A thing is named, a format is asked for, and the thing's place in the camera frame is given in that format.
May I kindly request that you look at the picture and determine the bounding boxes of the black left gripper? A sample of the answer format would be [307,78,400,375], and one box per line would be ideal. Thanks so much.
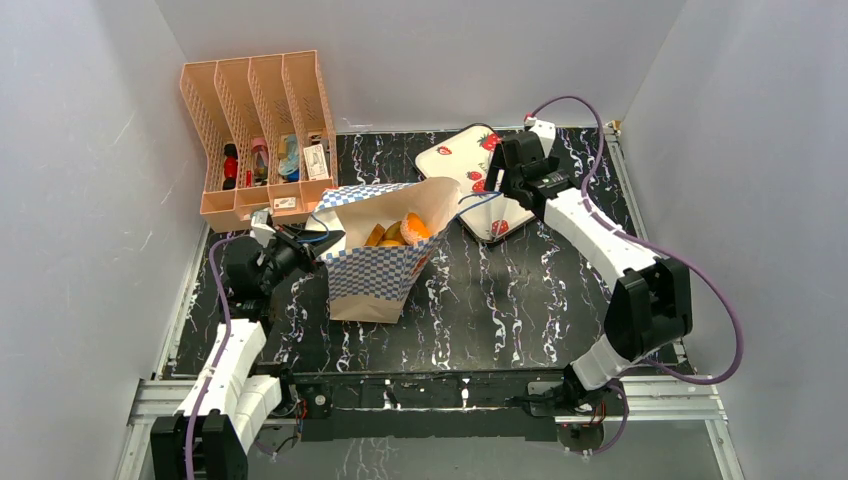
[258,225,346,293]

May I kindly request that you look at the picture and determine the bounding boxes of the blue checkered paper bag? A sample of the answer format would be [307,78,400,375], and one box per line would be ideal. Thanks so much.
[307,177,461,324]

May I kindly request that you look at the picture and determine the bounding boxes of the fake brown bread loaf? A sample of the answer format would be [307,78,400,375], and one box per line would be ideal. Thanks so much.
[364,224,385,247]

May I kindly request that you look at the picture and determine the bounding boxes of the fake ring donut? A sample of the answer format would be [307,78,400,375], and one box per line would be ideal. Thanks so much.
[380,221,405,244]

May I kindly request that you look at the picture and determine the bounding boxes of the sugared orange fake bread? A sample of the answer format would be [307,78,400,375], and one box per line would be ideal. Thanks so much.
[399,212,431,245]

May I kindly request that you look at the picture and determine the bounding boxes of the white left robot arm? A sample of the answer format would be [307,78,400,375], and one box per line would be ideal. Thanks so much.
[150,225,345,479]

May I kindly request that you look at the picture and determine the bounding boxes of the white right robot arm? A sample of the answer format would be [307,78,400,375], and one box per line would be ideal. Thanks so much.
[484,131,692,415]

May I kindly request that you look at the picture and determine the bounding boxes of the small white label card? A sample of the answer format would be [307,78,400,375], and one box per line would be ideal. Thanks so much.
[272,197,297,210]

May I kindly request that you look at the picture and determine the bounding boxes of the strawberry pattern white tray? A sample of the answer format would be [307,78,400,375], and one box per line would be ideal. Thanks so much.
[415,123,534,243]

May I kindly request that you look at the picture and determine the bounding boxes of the white printed card box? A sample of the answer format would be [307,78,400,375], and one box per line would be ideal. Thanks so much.
[302,144,331,180]

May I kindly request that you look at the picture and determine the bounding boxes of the blue item in organizer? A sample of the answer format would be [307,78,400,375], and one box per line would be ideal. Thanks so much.
[277,134,300,182]

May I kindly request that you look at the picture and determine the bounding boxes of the pink capped bottle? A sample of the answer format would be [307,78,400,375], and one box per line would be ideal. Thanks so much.
[251,137,269,186]

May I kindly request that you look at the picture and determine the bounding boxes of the red black toy figure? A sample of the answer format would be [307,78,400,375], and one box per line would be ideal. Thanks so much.
[222,143,238,190]

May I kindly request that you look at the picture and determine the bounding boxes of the pink plastic file organizer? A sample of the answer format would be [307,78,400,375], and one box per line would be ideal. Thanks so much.
[179,50,339,233]

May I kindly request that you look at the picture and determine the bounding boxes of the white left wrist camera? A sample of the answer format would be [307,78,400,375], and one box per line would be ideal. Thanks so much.
[250,208,276,248]

